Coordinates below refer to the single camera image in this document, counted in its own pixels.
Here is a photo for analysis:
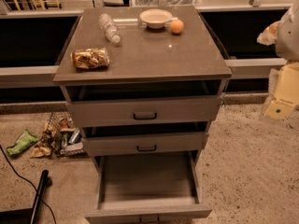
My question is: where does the crumpled tan wrapper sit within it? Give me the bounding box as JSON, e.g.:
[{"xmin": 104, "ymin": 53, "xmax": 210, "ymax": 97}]
[{"xmin": 31, "ymin": 147, "xmax": 51, "ymax": 158}]

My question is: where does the clear plastic bin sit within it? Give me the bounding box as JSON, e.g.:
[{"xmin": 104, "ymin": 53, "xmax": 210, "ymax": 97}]
[{"xmin": 130, "ymin": 0, "xmax": 203, "ymax": 7}]

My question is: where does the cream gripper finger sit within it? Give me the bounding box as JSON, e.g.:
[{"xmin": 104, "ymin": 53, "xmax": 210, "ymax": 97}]
[
  {"xmin": 264, "ymin": 62, "xmax": 299, "ymax": 119},
  {"xmin": 257, "ymin": 21, "xmax": 279, "ymax": 46}
]

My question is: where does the white bowl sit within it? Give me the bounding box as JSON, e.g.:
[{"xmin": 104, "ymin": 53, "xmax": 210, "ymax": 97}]
[{"xmin": 139, "ymin": 9, "xmax": 172, "ymax": 29}]

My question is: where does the grey metal railing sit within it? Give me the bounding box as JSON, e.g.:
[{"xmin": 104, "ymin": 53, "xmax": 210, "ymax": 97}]
[{"xmin": 0, "ymin": 58, "xmax": 287, "ymax": 89}]

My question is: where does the green snack bag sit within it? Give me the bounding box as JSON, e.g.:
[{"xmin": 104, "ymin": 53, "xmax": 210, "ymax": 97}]
[{"xmin": 6, "ymin": 130, "xmax": 39, "ymax": 157}]

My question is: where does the orange gold can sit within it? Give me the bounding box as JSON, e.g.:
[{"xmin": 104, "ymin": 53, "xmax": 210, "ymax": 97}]
[{"xmin": 71, "ymin": 48, "xmax": 110, "ymax": 70}]

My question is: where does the grey drawer cabinet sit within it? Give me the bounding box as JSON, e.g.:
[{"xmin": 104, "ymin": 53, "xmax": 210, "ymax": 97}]
[{"xmin": 51, "ymin": 5, "xmax": 233, "ymax": 224}]

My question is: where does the black cable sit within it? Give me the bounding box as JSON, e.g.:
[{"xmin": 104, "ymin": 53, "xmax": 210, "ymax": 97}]
[{"xmin": 0, "ymin": 145, "xmax": 58, "ymax": 224}]

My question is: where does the wire basket with snacks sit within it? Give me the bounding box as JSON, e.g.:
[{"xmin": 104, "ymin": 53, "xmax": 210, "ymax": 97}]
[{"xmin": 46, "ymin": 112, "xmax": 86, "ymax": 157}]

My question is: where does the clear plastic water bottle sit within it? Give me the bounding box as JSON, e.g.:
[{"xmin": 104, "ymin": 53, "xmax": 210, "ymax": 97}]
[{"xmin": 99, "ymin": 13, "xmax": 121, "ymax": 44}]

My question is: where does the grey drawer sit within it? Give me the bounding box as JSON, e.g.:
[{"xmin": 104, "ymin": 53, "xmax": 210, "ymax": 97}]
[
  {"xmin": 86, "ymin": 151, "xmax": 211, "ymax": 224},
  {"xmin": 82, "ymin": 132, "xmax": 208, "ymax": 157},
  {"xmin": 66, "ymin": 96, "xmax": 221, "ymax": 128}
]

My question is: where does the bottom grey drawer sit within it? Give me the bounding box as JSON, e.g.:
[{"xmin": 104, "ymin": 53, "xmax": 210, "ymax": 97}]
[{"xmin": 86, "ymin": 151, "xmax": 211, "ymax": 224}]

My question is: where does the top grey drawer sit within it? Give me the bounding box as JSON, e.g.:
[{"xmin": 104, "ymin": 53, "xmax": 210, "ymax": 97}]
[{"xmin": 66, "ymin": 96, "xmax": 221, "ymax": 128}]

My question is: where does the orange fruit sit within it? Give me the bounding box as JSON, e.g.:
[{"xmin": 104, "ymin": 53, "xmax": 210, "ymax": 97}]
[{"xmin": 170, "ymin": 20, "xmax": 184, "ymax": 35}]

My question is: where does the middle grey drawer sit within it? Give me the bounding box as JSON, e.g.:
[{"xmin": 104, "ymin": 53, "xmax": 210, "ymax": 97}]
[{"xmin": 82, "ymin": 132, "xmax": 208, "ymax": 157}]

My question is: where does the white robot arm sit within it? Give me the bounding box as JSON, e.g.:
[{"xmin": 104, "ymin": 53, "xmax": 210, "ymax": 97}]
[{"xmin": 257, "ymin": 1, "xmax": 299, "ymax": 119}]

